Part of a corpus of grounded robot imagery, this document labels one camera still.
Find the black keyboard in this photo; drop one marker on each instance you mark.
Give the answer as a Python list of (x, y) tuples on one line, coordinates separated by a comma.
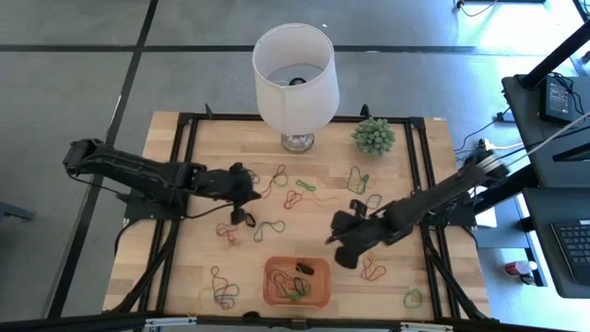
[(576, 249)]

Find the thin blue rubber band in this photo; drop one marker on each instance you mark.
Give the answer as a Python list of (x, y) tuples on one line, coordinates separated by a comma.
[(265, 227), (255, 177), (367, 203)]

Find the long green rubber band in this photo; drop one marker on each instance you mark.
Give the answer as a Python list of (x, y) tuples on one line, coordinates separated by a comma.
[(349, 181)]

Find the black power adapter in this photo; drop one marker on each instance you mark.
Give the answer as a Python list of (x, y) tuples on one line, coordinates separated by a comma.
[(558, 99)]

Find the black desk leg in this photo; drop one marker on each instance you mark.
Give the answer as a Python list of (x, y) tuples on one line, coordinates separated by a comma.
[(534, 258)]

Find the red white bottle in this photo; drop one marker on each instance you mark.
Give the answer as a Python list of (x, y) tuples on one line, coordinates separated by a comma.
[(521, 268)]

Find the small black floor plug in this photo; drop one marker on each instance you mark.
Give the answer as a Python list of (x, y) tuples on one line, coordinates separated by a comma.
[(504, 117)]

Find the silver metal bracket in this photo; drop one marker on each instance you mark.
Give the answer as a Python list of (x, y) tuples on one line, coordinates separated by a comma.
[(166, 322), (426, 327)]

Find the wide black green rubber band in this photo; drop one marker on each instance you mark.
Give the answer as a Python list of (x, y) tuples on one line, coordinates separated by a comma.
[(302, 286)]

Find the black monitor pole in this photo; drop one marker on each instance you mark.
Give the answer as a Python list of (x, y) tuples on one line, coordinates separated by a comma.
[(553, 57)]

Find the orange plastic bin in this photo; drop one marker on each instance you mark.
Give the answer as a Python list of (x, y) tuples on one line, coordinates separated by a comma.
[(322, 295)]

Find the white paper sheet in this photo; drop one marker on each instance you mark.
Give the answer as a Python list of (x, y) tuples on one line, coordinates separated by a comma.
[(487, 218)]

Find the black desk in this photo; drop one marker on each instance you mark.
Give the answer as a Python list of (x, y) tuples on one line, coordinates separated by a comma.
[(525, 120)]

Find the green spiky ball plant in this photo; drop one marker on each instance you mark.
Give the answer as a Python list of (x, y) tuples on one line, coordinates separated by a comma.
[(374, 137)]

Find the long purple blue rubber band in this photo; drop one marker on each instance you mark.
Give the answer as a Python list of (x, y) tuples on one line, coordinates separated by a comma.
[(224, 291)]

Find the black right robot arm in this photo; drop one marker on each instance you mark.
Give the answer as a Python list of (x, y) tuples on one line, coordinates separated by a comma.
[(438, 193)]

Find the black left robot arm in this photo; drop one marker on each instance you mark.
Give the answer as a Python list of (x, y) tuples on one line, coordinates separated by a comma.
[(138, 173)]

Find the wide black orange rubber band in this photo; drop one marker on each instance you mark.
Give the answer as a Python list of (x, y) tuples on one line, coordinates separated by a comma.
[(251, 221)]

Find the white power strip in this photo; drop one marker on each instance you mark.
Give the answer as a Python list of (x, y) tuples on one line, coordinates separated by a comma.
[(483, 144)]

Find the black keyboard tray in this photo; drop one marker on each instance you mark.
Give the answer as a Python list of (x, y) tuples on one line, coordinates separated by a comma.
[(544, 258)]

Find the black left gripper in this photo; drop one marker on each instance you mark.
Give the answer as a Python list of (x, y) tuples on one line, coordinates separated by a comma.
[(221, 184)]

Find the long red rubber band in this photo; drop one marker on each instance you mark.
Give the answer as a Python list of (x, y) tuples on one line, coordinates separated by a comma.
[(267, 189)]

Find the grey floor object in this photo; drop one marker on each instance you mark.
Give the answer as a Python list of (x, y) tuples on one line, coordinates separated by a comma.
[(14, 213)]

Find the long yellow rubber band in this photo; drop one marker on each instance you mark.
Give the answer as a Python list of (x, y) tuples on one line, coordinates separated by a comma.
[(322, 200)]

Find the white shade table lamp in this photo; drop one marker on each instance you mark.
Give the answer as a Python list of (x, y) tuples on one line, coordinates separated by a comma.
[(295, 106)]

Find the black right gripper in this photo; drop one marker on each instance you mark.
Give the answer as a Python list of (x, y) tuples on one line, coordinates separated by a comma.
[(364, 230)]

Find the short thick green rubber band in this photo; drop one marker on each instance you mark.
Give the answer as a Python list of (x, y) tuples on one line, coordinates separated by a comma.
[(365, 179)]

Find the black monitor foot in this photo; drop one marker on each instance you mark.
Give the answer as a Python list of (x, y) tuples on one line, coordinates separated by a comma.
[(574, 154)]

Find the thin red rubber band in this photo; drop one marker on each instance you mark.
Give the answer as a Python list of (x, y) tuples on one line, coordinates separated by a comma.
[(292, 199), (227, 229), (371, 272), (276, 281)]

